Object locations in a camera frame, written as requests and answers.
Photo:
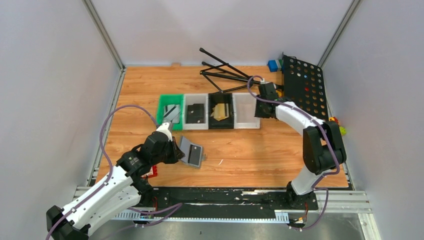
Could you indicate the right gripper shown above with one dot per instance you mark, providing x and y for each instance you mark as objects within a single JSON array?
[{"x": 258, "y": 113}]

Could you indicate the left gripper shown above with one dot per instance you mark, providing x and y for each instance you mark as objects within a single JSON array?
[{"x": 177, "y": 154}]

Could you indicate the black credit card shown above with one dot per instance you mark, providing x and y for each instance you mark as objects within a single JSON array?
[{"x": 195, "y": 155}]

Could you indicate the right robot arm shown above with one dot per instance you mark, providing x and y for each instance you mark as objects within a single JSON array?
[{"x": 323, "y": 150}]

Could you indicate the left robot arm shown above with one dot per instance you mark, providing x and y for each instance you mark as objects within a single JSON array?
[{"x": 123, "y": 187}]

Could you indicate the silver cards in bin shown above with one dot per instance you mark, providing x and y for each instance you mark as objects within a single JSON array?
[{"x": 171, "y": 113}]

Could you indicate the white bin with black card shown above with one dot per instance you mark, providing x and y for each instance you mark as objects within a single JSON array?
[{"x": 191, "y": 98}]

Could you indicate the black card in bin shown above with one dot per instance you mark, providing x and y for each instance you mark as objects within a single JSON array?
[{"x": 195, "y": 114}]

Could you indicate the gold cards in bin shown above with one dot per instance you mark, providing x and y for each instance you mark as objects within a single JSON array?
[{"x": 220, "y": 111}]

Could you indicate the blue toy block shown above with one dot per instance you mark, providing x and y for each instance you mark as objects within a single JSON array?
[{"x": 275, "y": 65}]

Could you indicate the white empty bin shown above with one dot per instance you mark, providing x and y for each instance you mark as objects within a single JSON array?
[{"x": 244, "y": 106}]

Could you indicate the red toy window block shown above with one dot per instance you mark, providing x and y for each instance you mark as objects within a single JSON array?
[{"x": 152, "y": 173}]

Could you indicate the black perforated tray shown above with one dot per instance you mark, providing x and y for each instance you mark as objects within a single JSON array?
[{"x": 304, "y": 85}]

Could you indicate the black folding stand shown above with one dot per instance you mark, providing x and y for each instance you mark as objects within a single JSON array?
[{"x": 224, "y": 71}]

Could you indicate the black plastic bin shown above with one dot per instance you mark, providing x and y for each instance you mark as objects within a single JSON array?
[{"x": 213, "y": 99}]

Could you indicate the green plastic bin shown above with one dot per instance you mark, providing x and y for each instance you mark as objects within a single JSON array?
[{"x": 166, "y": 99}]

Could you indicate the colourful toy figure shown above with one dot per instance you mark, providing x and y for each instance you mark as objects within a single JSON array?
[{"x": 342, "y": 130}]

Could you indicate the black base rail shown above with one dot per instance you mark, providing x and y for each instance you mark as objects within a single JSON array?
[{"x": 228, "y": 202}]

